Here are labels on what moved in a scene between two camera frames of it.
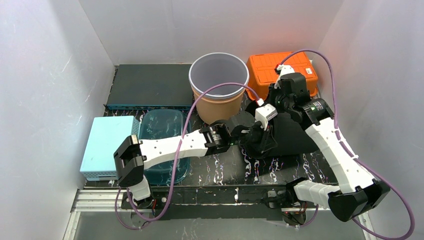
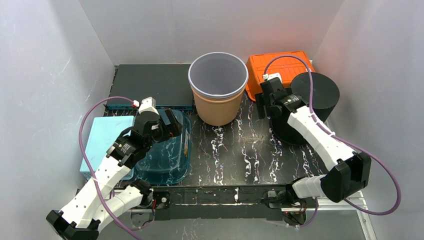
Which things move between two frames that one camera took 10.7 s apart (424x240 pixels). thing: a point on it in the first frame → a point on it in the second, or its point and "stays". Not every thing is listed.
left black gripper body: (253, 139) → (173, 120)
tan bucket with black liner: (221, 102) stays
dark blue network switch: (138, 87) stays
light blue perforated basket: (107, 134) stays
